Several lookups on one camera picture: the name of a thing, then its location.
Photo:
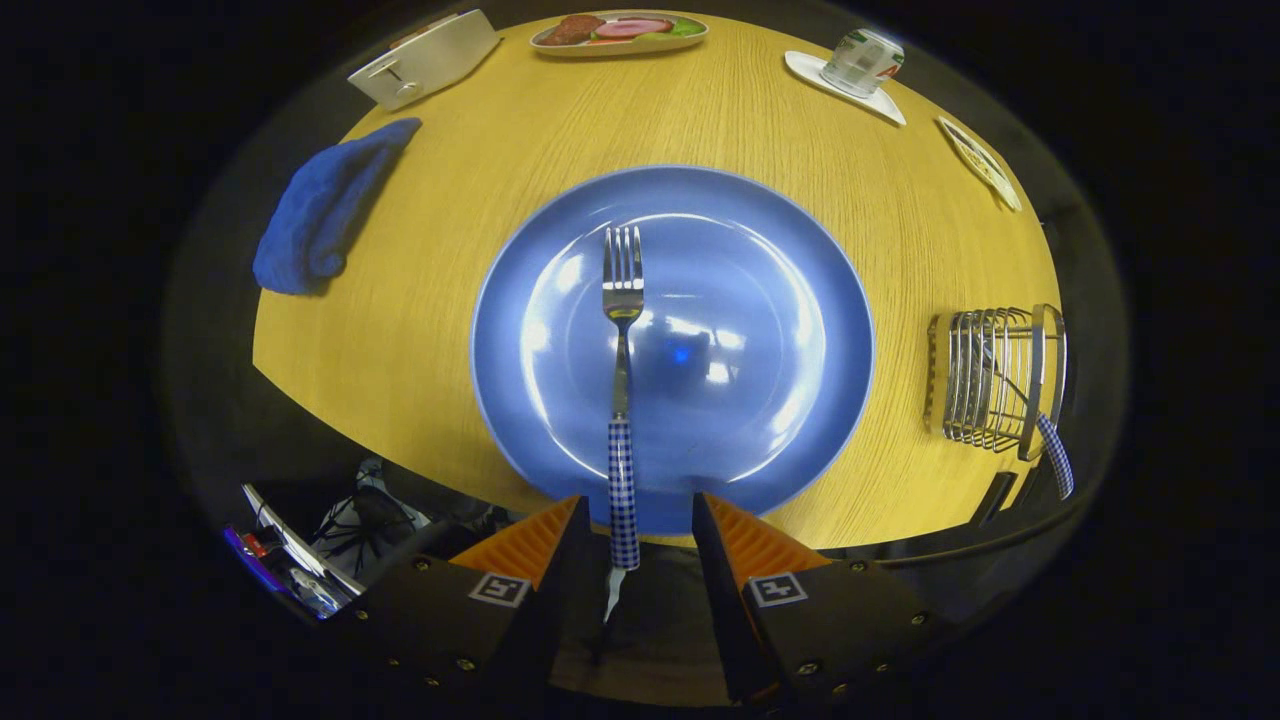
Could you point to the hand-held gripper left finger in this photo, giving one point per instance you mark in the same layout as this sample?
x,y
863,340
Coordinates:
x,y
565,590

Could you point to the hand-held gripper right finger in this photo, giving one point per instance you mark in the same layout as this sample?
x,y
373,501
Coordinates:
x,y
720,600

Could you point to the person's grey trousers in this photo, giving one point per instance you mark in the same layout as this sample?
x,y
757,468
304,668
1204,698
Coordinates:
x,y
660,640

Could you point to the white shelf with clutter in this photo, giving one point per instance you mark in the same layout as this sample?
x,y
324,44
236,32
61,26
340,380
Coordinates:
x,y
300,545

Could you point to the blue round plate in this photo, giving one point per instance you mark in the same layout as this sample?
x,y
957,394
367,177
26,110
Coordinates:
x,y
750,330

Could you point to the purple lit screen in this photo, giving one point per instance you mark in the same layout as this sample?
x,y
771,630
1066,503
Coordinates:
x,y
275,580

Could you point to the blue folded cloth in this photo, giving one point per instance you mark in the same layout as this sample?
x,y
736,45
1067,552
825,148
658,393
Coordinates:
x,y
320,210

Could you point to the white divided grain dish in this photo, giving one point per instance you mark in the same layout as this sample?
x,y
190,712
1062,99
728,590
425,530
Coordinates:
x,y
980,160

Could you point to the white square coaster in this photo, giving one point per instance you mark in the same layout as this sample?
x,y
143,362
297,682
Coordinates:
x,y
815,72

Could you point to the oval food plate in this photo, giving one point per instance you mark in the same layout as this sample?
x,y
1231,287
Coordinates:
x,y
620,47

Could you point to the white toaster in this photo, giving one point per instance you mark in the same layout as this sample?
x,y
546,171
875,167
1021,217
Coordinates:
x,y
440,55

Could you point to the drink bottle with label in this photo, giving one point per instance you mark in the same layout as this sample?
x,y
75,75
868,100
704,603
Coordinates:
x,y
862,62

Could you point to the brown sausage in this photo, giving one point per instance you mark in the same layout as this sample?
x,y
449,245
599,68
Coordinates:
x,y
572,30

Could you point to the pink ham slice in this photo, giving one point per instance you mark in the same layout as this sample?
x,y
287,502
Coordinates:
x,y
632,27

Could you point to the green lettuce leaf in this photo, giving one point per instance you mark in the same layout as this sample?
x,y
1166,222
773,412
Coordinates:
x,y
685,27

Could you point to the black table bracket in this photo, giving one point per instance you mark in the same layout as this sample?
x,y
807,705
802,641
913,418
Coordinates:
x,y
993,498
1030,487

